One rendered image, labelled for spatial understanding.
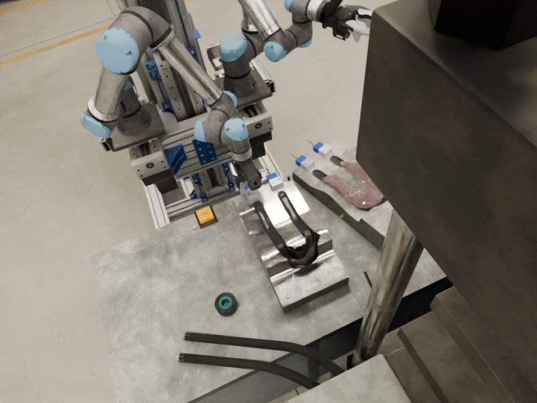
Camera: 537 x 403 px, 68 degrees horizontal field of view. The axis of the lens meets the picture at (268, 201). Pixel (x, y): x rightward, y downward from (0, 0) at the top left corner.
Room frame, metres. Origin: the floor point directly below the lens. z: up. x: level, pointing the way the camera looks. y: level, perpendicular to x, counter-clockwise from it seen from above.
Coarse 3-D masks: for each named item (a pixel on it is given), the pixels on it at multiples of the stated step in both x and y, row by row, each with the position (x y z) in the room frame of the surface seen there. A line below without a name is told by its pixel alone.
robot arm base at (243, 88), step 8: (248, 72) 1.45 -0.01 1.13; (224, 80) 1.49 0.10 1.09; (232, 80) 1.44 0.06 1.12; (240, 80) 1.43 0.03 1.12; (248, 80) 1.44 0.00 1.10; (256, 80) 1.48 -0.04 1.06; (224, 88) 1.47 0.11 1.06; (232, 88) 1.44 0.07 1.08; (240, 88) 1.42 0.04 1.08; (248, 88) 1.43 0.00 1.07; (256, 88) 1.46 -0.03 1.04; (240, 96) 1.41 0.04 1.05
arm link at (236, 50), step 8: (224, 40) 1.51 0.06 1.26; (232, 40) 1.50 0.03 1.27; (240, 40) 1.48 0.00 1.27; (248, 40) 1.50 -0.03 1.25; (224, 48) 1.46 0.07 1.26; (232, 48) 1.45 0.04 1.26; (240, 48) 1.44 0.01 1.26; (248, 48) 1.48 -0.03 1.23; (224, 56) 1.45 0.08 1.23; (232, 56) 1.43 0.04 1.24; (240, 56) 1.43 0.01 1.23; (248, 56) 1.46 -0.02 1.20; (224, 64) 1.46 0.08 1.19; (232, 64) 1.43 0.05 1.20; (240, 64) 1.43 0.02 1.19; (248, 64) 1.46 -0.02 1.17; (232, 72) 1.44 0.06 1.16; (240, 72) 1.43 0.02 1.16
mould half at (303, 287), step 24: (264, 192) 0.99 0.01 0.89; (288, 192) 0.97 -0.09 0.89; (240, 216) 0.90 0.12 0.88; (312, 216) 0.83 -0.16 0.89; (264, 240) 0.76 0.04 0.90; (288, 240) 0.72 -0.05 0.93; (264, 264) 0.65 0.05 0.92; (288, 264) 0.65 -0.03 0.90; (312, 264) 0.65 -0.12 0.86; (336, 264) 0.63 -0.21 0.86; (288, 288) 0.57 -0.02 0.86; (312, 288) 0.56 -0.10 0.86; (336, 288) 0.56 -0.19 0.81
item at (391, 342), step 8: (392, 336) 0.37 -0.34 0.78; (384, 344) 0.35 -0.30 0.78; (392, 344) 0.34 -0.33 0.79; (400, 344) 0.34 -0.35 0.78; (352, 352) 0.34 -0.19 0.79; (384, 352) 0.32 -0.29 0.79; (392, 352) 0.32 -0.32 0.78; (336, 360) 0.32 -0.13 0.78; (344, 360) 0.32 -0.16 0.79; (344, 368) 0.29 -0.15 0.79
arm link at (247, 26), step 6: (246, 18) 1.55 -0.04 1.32; (246, 24) 1.55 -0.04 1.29; (252, 24) 1.54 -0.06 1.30; (246, 30) 1.53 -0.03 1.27; (252, 30) 1.52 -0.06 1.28; (252, 36) 1.52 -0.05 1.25; (258, 36) 1.52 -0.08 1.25; (258, 42) 1.51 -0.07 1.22; (264, 42) 1.53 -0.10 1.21; (258, 48) 1.50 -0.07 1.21; (258, 54) 1.51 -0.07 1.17
